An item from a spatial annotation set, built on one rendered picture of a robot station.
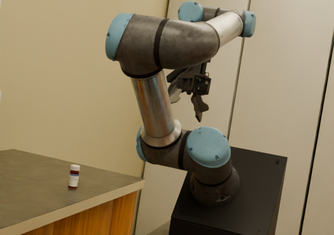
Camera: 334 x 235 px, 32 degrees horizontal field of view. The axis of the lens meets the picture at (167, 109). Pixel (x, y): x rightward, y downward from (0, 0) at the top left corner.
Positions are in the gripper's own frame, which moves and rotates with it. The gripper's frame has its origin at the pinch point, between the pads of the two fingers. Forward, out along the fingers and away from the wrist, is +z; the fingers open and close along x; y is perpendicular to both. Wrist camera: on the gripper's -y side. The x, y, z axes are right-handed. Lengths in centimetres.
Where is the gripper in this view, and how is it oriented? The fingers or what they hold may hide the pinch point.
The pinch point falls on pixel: (180, 118)
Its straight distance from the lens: 180.3
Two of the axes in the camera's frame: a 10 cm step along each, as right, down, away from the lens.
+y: 6.0, 0.7, -8.0
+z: -1.9, 9.8, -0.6
